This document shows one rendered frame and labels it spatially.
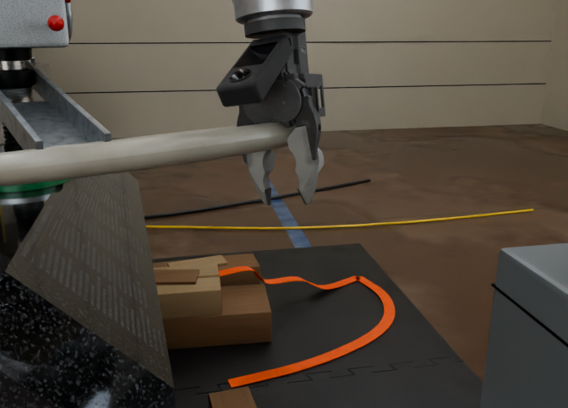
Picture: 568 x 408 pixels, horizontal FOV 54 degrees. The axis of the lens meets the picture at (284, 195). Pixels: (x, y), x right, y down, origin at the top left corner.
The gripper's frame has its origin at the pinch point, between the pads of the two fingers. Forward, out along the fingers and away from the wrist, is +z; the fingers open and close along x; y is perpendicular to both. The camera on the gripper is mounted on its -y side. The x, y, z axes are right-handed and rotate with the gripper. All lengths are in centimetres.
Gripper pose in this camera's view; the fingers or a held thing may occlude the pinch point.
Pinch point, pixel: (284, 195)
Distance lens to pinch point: 65.6
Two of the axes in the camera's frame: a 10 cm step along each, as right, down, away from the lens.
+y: 4.0, -1.8, 9.0
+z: 1.0, 9.8, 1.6
